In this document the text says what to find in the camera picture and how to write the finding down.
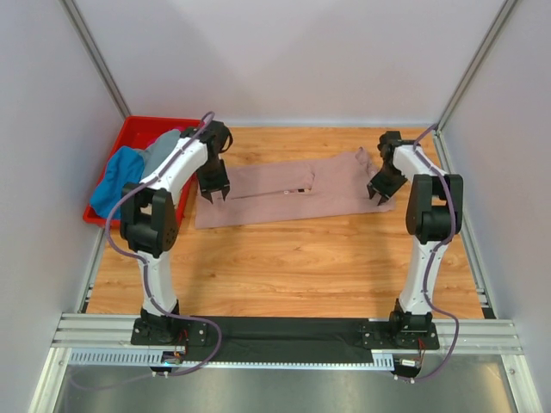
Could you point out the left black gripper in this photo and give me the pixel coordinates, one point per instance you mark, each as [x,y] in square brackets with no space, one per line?
[213,188]

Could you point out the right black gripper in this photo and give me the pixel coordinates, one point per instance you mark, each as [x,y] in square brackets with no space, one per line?
[385,187]

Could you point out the pink printed t shirt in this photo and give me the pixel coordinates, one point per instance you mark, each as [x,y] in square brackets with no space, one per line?
[305,189]

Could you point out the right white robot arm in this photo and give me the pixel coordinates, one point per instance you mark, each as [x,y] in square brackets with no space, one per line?
[433,218]

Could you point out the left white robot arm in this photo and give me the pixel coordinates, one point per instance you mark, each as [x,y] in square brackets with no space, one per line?
[149,225]

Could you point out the grey-blue t shirt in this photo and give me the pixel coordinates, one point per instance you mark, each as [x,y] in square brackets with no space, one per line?
[155,154]

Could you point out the blue t shirt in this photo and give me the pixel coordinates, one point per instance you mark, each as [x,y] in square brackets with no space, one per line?
[126,165]

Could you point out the red plastic bin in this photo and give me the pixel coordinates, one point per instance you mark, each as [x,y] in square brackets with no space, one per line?
[135,133]

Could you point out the right frame post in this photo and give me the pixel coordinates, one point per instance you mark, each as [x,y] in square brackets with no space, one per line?
[490,37]

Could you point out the frame post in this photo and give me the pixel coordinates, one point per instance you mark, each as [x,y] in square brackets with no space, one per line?
[83,32]
[490,37]

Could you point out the aluminium mounting rail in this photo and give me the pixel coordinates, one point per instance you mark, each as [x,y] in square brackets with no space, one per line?
[105,340]

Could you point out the left frame post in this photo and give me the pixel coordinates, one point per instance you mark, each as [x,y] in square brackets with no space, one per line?
[83,32]

